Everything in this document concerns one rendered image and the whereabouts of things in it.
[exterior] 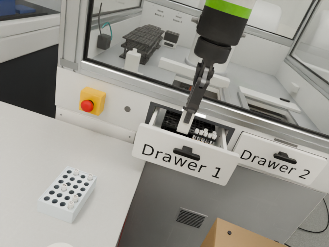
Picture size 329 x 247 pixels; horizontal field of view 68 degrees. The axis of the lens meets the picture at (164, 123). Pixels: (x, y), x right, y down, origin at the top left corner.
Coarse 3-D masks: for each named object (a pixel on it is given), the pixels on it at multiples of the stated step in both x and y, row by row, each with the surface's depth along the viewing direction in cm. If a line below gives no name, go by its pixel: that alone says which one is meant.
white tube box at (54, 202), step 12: (72, 168) 64; (60, 180) 60; (72, 180) 62; (84, 180) 62; (48, 192) 56; (60, 192) 57; (72, 192) 59; (84, 192) 59; (48, 204) 53; (60, 204) 55; (60, 216) 54; (72, 216) 54
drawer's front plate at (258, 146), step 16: (240, 144) 80; (256, 144) 79; (272, 144) 78; (240, 160) 83; (256, 160) 82; (272, 160) 81; (304, 160) 79; (320, 160) 79; (288, 176) 83; (304, 176) 82
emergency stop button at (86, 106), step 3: (81, 102) 76; (84, 102) 76; (87, 102) 76; (90, 102) 76; (81, 105) 76; (84, 105) 76; (87, 105) 76; (90, 105) 76; (93, 105) 77; (84, 108) 76; (87, 108) 76; (90, 108) 76; (93, 108) 77; (87, 111) 77; (90, 111) 77
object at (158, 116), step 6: (156, 108) 84; (162, 108) 99; (156, 114) 81; (162, 114) 95; (150, 120) 77; (156, 120) 89; (162, 120) 91; (156, 126) 86; (216, 126) 94; (216, 132) 91; (222, 132) 83; (216, 138) 88; (222, 138) 80; (216, 144) 85; (222, 144) 77
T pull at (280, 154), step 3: (276, 153) 77; (279, 153) 78; (282, 153) 78; (285, 153) 79; (276, 156) 76; (279, 156) 76; (282, 156) 76; (285, 156) 77; (279, 159) 77; (282, 159) 76; (285, 159) 76; (288, 159) 76; (291, 159) 76; (294, 159) 77; (288, 162) 77; (291, 162) 76; (294, 162) 76
